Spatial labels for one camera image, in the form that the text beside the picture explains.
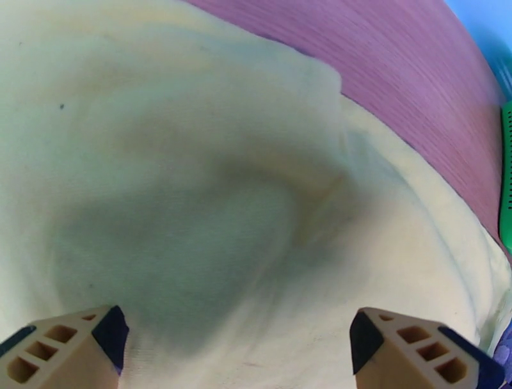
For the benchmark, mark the green plastic basket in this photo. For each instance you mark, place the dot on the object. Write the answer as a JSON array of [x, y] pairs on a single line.
[[507, 180]]

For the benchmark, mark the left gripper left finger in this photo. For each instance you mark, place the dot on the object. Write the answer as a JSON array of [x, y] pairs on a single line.
[[76, 360]]

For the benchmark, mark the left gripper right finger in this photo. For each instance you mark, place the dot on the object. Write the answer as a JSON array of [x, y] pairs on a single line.
[[400, 360]]

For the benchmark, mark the yellow trousers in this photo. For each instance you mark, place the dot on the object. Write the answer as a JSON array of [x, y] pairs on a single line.
[[200, 160]]

